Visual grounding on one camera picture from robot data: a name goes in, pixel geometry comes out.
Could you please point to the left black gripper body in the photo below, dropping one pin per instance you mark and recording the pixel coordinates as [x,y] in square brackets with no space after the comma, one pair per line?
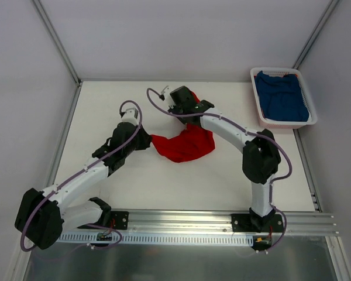
[144,140]

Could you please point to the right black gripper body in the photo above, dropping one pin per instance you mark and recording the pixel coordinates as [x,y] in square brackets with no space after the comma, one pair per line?
[186,112]

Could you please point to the red t shirt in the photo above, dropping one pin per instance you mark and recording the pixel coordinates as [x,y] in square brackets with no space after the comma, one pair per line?
[190,144]

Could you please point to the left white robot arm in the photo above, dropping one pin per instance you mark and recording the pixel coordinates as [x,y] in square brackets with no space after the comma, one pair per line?
[45,215]

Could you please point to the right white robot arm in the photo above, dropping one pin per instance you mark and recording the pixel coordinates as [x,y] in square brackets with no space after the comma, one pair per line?
[260,157]

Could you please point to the blue t shirt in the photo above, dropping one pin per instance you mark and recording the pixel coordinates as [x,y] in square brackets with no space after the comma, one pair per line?
[281,98]

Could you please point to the white plastic basket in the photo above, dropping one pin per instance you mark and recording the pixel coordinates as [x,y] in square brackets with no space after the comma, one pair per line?
[307,99]

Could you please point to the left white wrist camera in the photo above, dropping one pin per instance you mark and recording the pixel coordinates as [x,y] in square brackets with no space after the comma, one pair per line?
[130,115]

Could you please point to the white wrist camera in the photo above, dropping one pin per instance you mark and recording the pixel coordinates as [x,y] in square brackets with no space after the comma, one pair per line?
[130,115]
[165,93]

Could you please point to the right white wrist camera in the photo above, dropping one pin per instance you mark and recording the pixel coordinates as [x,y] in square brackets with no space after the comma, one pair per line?
[165,93]

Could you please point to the aluminium mounting rail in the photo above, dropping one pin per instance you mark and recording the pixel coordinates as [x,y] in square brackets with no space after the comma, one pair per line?
[221,222]

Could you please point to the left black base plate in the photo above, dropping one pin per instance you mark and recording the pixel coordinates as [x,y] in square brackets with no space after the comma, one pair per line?
[117,220]

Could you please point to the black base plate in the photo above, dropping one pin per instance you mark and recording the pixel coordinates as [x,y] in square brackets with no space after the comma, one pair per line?
[241,222]
[117,220]

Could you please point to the white slotted cable duct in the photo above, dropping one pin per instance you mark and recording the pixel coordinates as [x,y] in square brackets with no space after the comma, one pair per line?
[156,239]

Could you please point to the left aluminium frame post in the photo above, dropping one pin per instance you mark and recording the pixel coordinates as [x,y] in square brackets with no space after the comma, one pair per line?
[50,29]

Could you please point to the aluminium frame post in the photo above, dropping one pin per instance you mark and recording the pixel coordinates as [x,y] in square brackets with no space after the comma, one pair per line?
[316,32]
[50,29]

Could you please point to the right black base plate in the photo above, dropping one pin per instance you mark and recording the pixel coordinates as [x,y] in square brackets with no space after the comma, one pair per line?
[241,222]

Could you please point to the right aluminium frame post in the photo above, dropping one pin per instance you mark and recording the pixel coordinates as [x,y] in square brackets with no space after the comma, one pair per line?
[316,32]

